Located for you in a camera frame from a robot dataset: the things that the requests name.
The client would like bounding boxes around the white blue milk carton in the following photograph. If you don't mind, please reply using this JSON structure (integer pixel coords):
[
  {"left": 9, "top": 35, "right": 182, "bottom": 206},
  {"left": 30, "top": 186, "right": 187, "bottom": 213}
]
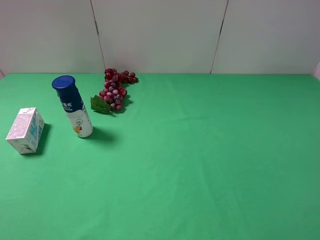
[{"left": 5, "top": 107, "right": 45, "bottom": 155}]

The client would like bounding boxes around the green tablecloth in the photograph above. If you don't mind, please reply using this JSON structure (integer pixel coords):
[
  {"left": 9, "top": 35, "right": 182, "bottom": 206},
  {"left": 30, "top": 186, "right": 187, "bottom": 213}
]
[{"left": 0, "top": 73, "right": 320, "bottom": 240}]

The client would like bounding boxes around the red grape bunch with leaf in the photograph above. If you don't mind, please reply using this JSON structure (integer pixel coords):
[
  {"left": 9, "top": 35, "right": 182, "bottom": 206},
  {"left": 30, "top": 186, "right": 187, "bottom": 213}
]
[{"left": 90, "top": 68, "right": 139, "bottom": 115}]

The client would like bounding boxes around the blue white yogurt bottle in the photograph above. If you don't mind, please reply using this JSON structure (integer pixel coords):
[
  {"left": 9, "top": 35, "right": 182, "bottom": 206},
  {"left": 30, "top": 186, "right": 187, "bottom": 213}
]
[{"left": 51, "top": 75, "right": 93, "bottom": 138}]

